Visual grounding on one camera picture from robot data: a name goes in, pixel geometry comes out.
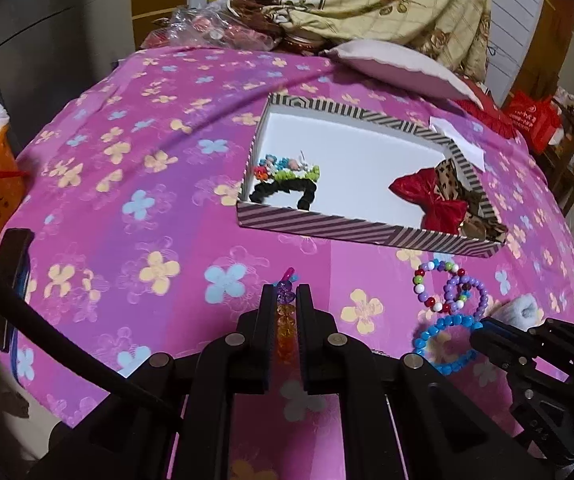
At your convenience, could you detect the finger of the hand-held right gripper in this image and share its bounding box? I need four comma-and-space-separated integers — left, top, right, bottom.
468, 317, 535, 373
527, 316, 574, 361

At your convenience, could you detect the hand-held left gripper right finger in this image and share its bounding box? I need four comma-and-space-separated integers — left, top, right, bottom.
294, 284, 523, 480

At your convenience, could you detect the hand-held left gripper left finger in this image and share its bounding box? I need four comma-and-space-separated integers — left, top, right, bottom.
89, 282, 280, 480

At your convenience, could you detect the orange purple bead bracelet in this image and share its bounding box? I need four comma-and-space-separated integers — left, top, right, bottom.
274, 267, 300, 361

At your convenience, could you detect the blue bead bracelet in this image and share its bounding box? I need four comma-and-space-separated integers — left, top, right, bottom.
413, 314, 483, 377

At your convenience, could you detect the black scrunchie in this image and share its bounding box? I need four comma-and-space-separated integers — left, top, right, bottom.
248, 180, 319, 212

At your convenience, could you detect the striped cardboard box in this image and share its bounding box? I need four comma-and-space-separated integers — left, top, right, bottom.
236, 92, 509, 260

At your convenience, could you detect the colourful flower bead bracelet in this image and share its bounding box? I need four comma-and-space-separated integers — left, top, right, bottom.
254, 152, 318, 181

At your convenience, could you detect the leopard print bow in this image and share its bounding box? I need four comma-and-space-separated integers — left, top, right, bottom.
434, 157, 509, 242

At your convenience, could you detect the red bow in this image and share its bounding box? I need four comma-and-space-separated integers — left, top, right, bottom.
388, 169, 468, 235

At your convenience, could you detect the white fluffy scrunchie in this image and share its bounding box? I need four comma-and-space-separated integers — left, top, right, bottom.
492, 296, 544, 332

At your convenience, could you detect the white paper card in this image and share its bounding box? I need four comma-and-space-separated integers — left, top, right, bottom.
429, 116, 485, 172

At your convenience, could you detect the red shopping bag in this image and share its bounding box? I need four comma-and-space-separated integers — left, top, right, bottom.
504, 91, 563, 153

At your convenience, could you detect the red cloth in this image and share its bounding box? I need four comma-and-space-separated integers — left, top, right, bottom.
454, 80, 520, 138

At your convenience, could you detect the pink floral bedsheet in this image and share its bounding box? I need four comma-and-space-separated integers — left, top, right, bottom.
12, 45, 574, 480

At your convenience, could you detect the dark smartphone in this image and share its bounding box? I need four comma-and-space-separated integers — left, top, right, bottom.
0, 227, 35, 353

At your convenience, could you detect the white pillow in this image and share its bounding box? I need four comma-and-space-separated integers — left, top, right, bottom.
319, 40, 485, 111

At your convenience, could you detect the clear plastic bag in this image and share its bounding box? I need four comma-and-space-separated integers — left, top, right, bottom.
152, 0, 288, 51

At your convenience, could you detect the beige floral quilt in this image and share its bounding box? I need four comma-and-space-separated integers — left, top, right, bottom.
227, 0, 493, 81

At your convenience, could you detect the grey cabinet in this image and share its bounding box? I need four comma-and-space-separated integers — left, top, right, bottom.
0, 0, 135, 126

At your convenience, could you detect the multicolour bead bracelet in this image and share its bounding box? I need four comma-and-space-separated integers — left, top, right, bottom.
413, 259, 468, 313

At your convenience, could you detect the black cable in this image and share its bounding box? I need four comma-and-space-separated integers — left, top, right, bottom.
0, 240, 183, 413

